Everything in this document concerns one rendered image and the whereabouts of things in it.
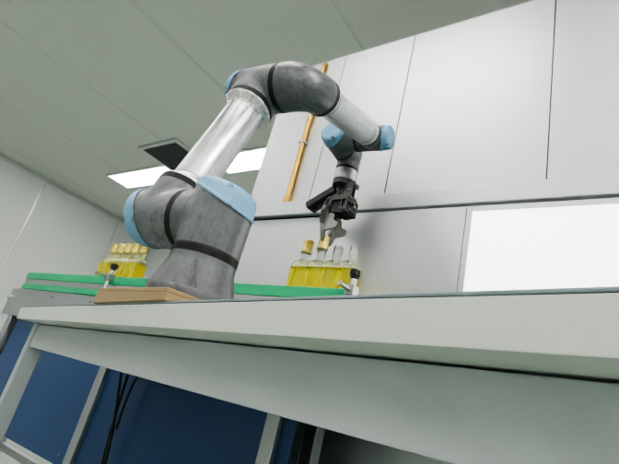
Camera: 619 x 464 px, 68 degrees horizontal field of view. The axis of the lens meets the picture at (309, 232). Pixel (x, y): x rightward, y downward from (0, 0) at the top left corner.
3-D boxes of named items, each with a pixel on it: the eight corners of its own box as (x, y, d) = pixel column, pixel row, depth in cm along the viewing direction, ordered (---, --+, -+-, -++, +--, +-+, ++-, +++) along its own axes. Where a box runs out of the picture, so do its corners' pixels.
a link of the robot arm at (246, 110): (157, 222, 78) (286, 50, 107) (102, 219, 86) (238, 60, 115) (194, 265, 86) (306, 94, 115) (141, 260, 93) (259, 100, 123)
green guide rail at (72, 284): (339, 320, 112) (346, 289, 115) (337, 319, 111) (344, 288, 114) (22, 288, 215) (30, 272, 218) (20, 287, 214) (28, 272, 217)
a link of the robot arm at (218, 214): (209, 242, 72) (237, 168, 76) (152, 237, 79) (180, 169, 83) (252, 269, 81) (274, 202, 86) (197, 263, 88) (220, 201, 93)
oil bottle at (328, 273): (332, 335, 130) (347, 264, 138) (322, 330, 126) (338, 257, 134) (316, 332, 133) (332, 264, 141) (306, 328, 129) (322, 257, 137)
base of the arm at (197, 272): (171, 295, 66) (194, 233, 70) (125, 292, 77) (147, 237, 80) (248, 326, 76) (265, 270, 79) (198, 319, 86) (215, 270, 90)
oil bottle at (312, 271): (316, 332, 133) (332, 264, 141) (305, 328, 129) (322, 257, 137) (300, 330, 137) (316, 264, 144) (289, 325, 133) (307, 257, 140)
